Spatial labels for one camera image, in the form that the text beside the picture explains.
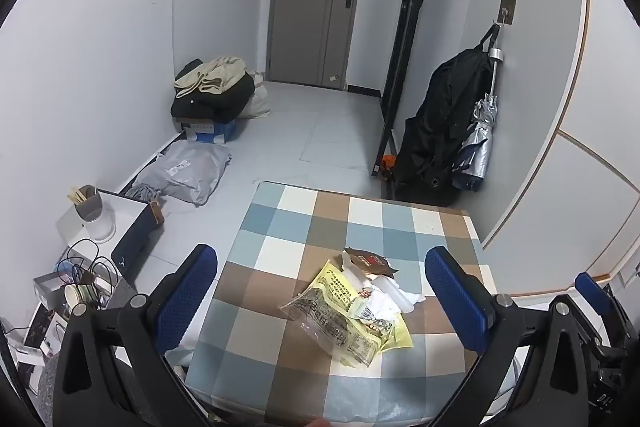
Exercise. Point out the checked tablecloth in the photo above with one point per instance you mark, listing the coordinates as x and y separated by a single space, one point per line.
300 217

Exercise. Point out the white cloth bag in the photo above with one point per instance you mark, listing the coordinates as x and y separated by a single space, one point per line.
259 99

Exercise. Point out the pile of folded clothes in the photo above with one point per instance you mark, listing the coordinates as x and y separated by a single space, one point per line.
215 104

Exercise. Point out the white side table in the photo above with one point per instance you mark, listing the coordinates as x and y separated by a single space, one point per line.
127 209

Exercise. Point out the silver folded umbrella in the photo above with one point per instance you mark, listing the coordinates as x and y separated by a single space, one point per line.
477 147

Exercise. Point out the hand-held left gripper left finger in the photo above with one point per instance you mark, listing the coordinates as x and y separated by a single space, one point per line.
187 292

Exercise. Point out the brown snack wrapper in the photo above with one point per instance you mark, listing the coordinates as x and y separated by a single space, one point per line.
370 262

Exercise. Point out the beige garment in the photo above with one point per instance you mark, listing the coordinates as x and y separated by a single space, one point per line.
215 74

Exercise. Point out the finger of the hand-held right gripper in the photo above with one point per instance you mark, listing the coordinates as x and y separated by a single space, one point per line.
592 291

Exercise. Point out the yellow snack wrapper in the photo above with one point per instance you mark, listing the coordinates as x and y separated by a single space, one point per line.
340 287

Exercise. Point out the navy blue box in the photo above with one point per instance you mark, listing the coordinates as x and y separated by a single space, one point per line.
135 247

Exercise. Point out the orange small object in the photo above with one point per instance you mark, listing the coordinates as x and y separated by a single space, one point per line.
388 163

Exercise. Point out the black open door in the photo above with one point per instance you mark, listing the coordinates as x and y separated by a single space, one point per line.
405 57

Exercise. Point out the grey plastic mailing bag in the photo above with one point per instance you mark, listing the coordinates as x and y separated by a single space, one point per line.
185 172

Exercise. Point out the roll of tape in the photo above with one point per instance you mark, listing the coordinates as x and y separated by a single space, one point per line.
80 297

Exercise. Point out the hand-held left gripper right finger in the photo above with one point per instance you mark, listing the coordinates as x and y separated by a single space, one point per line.
455 302

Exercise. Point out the white tissue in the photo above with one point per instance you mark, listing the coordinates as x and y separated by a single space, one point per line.
400 302

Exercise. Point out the black hanging backpack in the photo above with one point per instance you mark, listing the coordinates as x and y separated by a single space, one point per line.
440 127

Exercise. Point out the brown cardboard piece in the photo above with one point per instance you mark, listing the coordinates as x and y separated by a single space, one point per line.
158 212

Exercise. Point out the blue and white cardboard box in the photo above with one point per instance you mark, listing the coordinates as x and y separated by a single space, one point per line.
212 131

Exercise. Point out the grey striped cloth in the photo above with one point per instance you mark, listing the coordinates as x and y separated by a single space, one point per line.
142 193

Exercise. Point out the white round container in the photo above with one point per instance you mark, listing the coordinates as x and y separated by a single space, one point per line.
102 227

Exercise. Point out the metal wall hook plate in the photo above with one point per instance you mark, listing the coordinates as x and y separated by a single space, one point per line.
508 11

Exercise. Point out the wooden chopsticks bundle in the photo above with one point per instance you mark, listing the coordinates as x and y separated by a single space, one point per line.
77 196

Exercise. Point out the grey small box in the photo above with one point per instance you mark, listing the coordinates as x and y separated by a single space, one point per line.
47 289

